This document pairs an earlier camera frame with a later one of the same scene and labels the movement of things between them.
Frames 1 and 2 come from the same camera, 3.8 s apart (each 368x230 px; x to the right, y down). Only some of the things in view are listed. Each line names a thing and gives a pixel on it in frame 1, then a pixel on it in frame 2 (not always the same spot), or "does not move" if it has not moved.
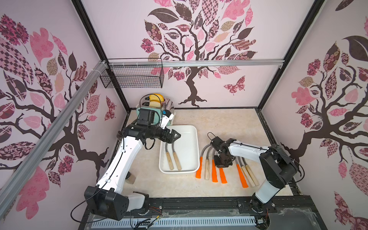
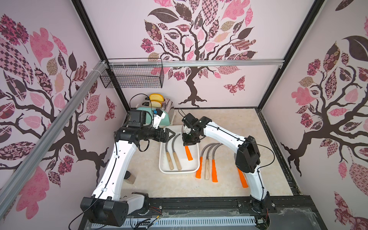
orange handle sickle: x=244 y=183 does not move
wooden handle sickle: x=176 y=157 does not move
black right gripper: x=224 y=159 → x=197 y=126
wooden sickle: x=168 y=157 does not move
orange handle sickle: x=223 y=176 → x=189 y=155
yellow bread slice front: x=155 y=104 does not move
